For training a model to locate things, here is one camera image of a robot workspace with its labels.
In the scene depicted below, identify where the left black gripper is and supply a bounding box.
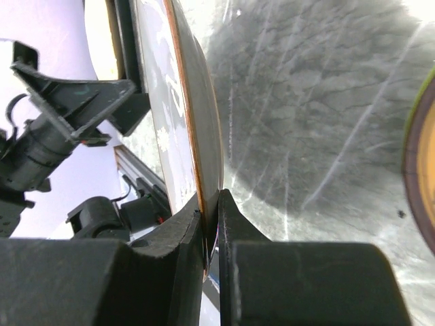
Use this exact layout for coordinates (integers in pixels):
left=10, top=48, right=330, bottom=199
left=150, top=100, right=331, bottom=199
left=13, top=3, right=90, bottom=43
left=1, top=41, right=151, bottom=197

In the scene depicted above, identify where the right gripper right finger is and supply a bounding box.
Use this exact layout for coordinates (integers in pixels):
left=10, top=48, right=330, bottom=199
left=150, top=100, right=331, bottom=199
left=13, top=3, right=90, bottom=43
left=218, top=189, right=411, bottom=325

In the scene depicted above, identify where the yellow patterned plate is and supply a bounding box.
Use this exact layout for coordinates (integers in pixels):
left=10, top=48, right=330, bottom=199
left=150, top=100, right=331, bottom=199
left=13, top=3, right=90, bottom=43
left=401, top=70, right=434, bottom=251

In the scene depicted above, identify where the aluminium rail frame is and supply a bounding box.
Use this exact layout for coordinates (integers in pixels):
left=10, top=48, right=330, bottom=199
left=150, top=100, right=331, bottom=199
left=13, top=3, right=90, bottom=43
left=114, top=145, right=166, bottom=192

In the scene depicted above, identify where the cream plate with bird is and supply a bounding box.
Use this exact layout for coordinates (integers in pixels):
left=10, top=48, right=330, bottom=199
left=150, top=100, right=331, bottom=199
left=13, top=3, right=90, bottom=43
left=84, top=0, right=124, bottom=80

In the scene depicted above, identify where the grey reindeer plate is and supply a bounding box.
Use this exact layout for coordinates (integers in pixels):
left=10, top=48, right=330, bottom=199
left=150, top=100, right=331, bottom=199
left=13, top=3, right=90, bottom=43
left=130, top=1, right=224, bottom=274

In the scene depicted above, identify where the black tray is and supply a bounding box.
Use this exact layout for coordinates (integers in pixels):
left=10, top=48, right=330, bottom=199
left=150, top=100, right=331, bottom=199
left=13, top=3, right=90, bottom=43
left=114, top=0, right=143, bottom=96

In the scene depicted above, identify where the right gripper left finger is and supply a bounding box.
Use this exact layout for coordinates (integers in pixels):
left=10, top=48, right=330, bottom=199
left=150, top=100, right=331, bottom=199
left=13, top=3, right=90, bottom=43
left=1, top=197, right=203, bottom=325

